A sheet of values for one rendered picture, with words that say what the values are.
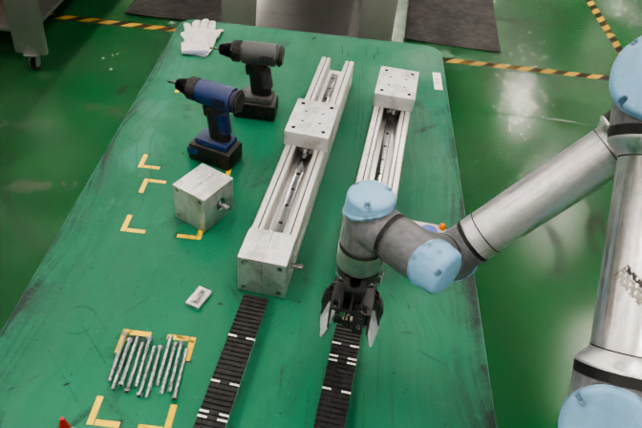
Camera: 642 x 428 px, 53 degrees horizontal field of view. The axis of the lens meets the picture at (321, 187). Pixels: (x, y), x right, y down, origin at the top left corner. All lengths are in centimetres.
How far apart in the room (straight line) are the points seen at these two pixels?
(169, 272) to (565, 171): 81
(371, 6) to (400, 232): 218
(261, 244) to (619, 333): 72
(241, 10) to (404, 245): 230
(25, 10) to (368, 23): 169
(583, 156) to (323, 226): 69
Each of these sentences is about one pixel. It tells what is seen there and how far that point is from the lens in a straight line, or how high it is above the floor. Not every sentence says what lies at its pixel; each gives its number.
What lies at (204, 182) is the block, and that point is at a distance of 146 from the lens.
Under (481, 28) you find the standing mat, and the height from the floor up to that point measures 1.
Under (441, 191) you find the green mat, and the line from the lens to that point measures 167.
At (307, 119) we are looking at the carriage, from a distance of 162.
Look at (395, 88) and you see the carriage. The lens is 180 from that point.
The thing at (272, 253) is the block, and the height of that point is 87.
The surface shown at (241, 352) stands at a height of 81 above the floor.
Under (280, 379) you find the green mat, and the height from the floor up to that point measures 78.
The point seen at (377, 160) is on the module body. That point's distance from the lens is 165.
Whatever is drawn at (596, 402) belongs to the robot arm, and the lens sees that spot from 84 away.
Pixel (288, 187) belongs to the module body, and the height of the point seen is 82.
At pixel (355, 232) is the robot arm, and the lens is 97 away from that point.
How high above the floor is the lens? 179
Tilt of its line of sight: 39 degrees down
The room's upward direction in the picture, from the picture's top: 6 degrees clockwise
